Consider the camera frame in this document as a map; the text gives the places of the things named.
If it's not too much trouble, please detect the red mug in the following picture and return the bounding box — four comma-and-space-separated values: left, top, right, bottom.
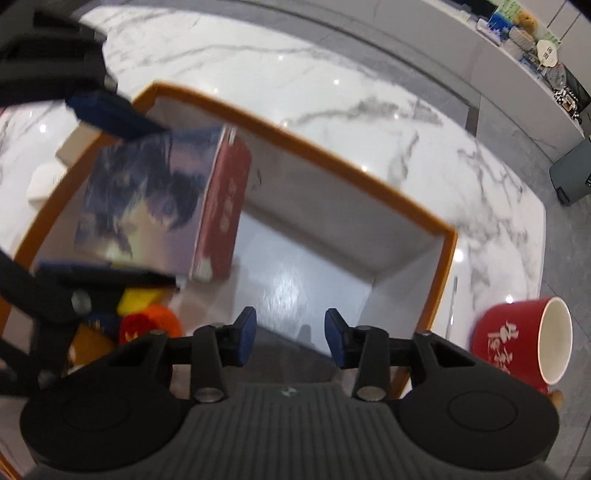
470, 296, 574, 395

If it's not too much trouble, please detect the yellow keychain toy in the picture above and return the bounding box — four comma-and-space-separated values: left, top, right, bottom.
116, 288, 164, 315

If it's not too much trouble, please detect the small brown box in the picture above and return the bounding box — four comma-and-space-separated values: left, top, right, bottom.
55, 126, 103, 168

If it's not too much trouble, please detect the illustrated box with red side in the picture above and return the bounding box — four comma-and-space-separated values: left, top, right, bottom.
34, 124, 253, 283

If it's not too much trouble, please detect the white plush with striped hat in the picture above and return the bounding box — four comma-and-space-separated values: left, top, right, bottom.
25, 164, 68, 208

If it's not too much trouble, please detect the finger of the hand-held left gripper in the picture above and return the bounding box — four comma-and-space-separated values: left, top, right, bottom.
0, 9, 169, 139
0, 249, 181, 398

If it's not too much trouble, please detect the white round hand fan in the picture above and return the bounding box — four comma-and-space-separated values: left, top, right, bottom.
536, 39, 559, 68

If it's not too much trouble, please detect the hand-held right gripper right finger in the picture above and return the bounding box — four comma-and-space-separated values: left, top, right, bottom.
324, 308, 478, 401

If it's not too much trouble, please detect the white marble TV cabinet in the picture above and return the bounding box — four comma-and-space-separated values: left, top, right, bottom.
416, 0, 591, 160

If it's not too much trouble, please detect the red yarn ornament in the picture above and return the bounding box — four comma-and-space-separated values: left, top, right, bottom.
119, 305, 184, 347

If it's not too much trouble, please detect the red panda plush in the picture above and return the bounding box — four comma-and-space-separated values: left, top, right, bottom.
67, 314, 122, 374

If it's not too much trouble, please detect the green picture card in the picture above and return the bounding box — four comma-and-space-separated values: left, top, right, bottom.
489, 0, 525, 28

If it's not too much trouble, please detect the black and white toy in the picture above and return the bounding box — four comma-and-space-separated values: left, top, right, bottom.
554, 88, 580, 112

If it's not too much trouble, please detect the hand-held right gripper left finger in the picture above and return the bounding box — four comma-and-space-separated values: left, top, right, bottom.
107, 306, 257, 403

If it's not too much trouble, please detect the orange cardboard box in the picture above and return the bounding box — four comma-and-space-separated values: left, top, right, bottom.
0, 80, 459, 480

